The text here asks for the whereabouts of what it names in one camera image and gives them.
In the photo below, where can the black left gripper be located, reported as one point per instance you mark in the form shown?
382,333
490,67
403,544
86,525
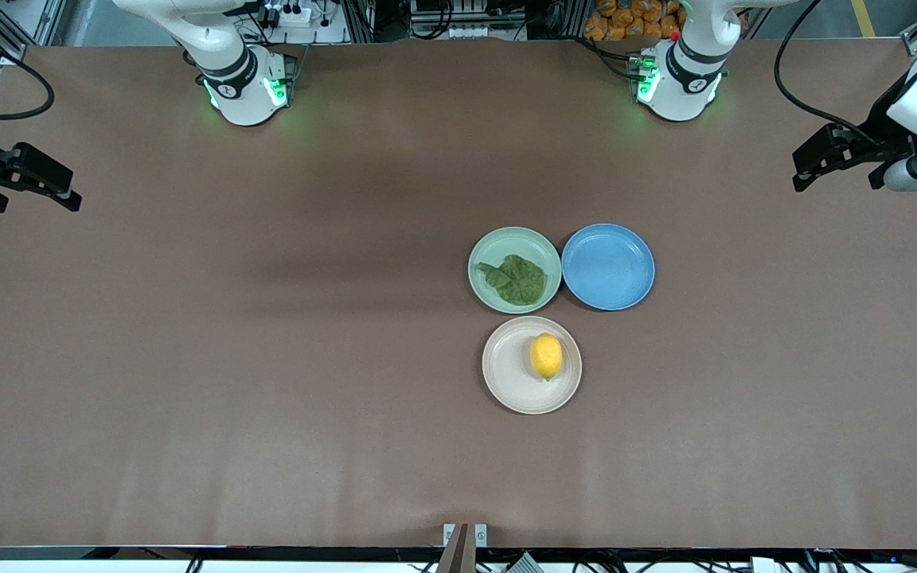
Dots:
879,132

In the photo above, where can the light green plate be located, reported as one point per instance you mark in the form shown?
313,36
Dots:
498,247

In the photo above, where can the white power strip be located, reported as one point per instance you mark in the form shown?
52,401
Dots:
287,16

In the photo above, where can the yellow lemon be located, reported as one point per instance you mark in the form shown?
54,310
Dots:
546,356

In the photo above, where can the beige plate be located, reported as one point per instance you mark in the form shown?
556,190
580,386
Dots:
510,374

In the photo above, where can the blue plate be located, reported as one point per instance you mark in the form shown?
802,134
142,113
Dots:
608,267

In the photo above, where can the orange snack bag pile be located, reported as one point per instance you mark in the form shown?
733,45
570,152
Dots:
630,20

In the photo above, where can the small white adapter box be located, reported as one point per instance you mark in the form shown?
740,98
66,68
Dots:
763,565

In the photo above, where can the green lettuce leaf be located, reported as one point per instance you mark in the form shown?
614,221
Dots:
518,278

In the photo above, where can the grey vented device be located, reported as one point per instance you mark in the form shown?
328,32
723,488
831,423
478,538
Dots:
524,563

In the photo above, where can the metal camera post bracket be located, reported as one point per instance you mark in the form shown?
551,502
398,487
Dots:
462,541

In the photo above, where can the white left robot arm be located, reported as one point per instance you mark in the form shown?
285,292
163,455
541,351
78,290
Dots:
685,76

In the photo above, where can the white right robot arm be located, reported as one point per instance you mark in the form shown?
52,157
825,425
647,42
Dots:
236,79

